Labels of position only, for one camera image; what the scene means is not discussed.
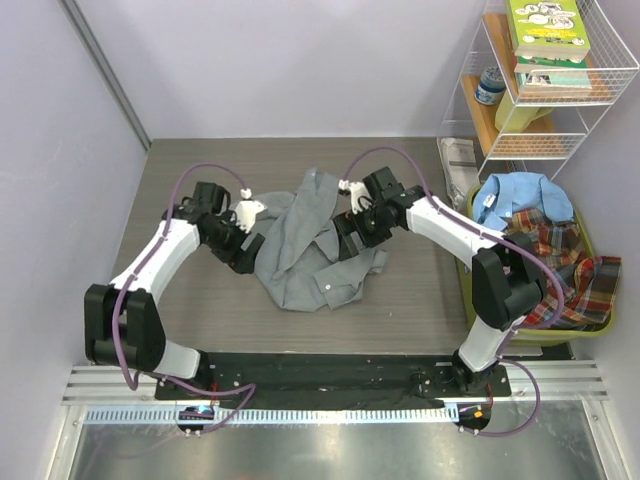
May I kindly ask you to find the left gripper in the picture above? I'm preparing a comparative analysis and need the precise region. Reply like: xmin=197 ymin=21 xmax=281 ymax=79
xmin=205 ymin=210 xmax=265 ymax=274

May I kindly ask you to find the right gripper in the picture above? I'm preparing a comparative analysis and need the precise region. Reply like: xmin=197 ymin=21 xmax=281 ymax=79
xmin=334 ymin=202 xmax=396 ymax=261

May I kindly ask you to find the grey long sleeve shirt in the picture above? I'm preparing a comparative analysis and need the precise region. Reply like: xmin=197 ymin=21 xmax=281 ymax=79
xmin=254 ymin=168 xmax=388 ymax=312

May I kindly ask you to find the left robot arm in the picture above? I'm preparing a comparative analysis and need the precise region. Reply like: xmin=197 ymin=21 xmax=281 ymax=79
xmin=84 ymin=182 xmax=267 ymax=399

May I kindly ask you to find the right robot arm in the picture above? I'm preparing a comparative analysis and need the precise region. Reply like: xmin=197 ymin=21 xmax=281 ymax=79
xmin=333 ymin=167 xmax=546 ymax=395

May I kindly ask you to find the plastic wrapped paper packet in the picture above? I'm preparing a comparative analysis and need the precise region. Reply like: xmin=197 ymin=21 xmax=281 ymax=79
xmin=438 ymin=137 xmax=480 ymax=210

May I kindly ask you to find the light blue shirt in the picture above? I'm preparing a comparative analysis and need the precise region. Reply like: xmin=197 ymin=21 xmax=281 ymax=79
xmin=471 ymin=172 xmax=574 ymax=231

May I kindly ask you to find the yellow green cloth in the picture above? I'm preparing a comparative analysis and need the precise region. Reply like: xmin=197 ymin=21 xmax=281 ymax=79
xmin=494 ymin=93 xmax=554 ymax=133

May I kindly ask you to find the small blue white jar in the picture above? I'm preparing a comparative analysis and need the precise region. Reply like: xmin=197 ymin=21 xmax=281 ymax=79
xmin=474 ymin=66 xmax=506 ymax=106

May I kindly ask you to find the plaid shirt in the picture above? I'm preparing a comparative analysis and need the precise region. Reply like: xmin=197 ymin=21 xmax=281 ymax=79
xmin=504 ymin=208 xmax=623 ymax=331

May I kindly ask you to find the green laundry basket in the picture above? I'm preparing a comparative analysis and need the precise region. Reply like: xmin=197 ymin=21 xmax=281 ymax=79
xmin=457 ymin=184 xmax=617 ymax=347

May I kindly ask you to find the lower stacked book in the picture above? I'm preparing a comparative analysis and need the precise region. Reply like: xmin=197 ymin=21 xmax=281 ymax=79
xmin=514 ymin=56 xmax=592 ymax=93

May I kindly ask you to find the green book on top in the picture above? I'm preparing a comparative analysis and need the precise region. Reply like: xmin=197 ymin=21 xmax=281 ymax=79
xmin=504 ymin=0 xmax=591 ymax=62

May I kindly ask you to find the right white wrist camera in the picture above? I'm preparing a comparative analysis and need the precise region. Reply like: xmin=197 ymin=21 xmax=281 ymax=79
xmin=338 ymin=179 xmax=374 ymax=214

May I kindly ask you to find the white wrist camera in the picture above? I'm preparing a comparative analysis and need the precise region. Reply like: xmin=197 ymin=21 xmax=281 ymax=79
xmin=338 ymin=179 xmax=374 ymax=214
xmin=232 ymin=188 xmax=267 ymax=233

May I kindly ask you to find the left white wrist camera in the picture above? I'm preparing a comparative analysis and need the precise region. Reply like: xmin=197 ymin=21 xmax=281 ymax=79
xmin=232 ymin=188 xmax=267 ymax=233

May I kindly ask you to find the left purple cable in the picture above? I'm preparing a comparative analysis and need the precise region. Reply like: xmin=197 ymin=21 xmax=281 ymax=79
xmin=110 ymin=162 xmax=257 ymax=434

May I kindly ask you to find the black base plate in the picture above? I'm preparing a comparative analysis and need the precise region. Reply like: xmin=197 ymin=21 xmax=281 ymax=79
xmin=154 ymin=350 xmax=513 ymax=436

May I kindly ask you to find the white wire shelf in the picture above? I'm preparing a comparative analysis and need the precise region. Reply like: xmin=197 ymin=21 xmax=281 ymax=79
xmin=438 ymin=1 xmax=639 ymax=178

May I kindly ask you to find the aluminium rail frame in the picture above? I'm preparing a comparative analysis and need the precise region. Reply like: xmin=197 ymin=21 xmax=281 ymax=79
xmin=48 ymin=353 xmax=633 ymax=479

